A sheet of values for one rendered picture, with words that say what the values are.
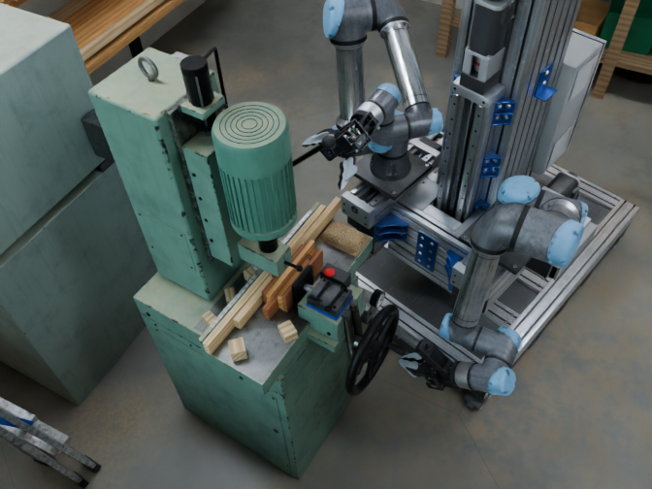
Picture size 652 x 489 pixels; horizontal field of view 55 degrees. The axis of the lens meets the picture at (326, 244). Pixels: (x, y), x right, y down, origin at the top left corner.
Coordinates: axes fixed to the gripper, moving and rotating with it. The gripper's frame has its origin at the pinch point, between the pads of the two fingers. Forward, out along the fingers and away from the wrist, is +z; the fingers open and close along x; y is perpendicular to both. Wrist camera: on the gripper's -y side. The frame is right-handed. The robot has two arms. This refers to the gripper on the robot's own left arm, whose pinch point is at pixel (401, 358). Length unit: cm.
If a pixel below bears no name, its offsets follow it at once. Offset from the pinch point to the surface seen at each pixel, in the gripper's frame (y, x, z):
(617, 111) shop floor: 71, 254, 20
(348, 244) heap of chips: -32.1, 15.8, 13.5
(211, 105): -95, -7, 3
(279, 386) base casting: -16.9, -28.8, 18.5
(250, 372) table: -30.7, -34.3, 15.5
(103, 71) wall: -83, 122, 271
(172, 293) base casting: -43, -21, 57
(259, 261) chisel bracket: -49, -10, 20
